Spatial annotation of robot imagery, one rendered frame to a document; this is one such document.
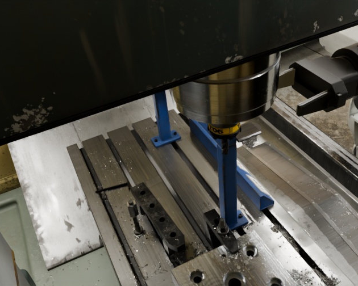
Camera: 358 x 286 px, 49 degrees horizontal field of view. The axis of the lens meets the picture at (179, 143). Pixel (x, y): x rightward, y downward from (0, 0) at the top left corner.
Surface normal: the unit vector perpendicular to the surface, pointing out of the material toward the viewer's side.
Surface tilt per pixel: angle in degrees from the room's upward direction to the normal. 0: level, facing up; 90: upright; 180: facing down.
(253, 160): 8
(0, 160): 90
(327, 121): 0
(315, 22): 90
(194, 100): 90
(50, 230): 24
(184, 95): 90
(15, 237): 0
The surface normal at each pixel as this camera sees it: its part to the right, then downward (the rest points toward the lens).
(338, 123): -0.10, -0.76
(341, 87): 0.23, -0.15
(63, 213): 0.07, -0.48
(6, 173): 0.43, 0.55
